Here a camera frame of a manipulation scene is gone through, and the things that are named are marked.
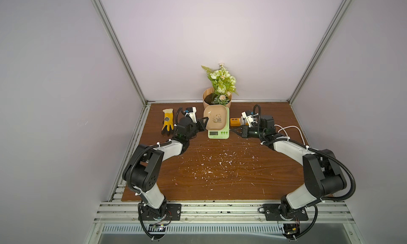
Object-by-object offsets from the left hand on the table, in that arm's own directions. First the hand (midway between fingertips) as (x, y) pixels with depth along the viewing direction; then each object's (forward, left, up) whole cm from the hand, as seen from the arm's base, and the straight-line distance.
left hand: (211, 118), depth 86 cm
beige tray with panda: (+1, -3, 0) cm, 3 cm away
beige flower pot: (+25, +2, -5) cm, 26 cm away
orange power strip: (+9, -16, -15) cm, 24 cm away
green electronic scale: (-8, -7, -5) cm, 11 cm away
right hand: (-6, -12, -2) cm, 13 cm away
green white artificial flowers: (+18, -7, +9) cm, 21 cm away
